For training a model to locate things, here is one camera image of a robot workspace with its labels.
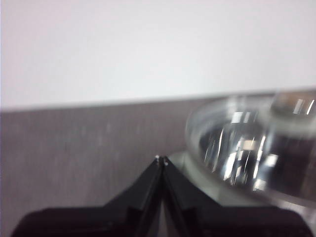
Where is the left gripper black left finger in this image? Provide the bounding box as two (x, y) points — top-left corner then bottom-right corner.
(11, 155), (164, 237)

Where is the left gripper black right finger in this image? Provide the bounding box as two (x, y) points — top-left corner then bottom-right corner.
(162, 156), (311, 237)

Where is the glass lid with green knob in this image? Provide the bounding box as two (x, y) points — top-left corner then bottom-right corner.
(185, 90), (316, 205)

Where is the pale green electric steamer pot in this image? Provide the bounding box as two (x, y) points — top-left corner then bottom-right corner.
(166, 152), (316, 215)

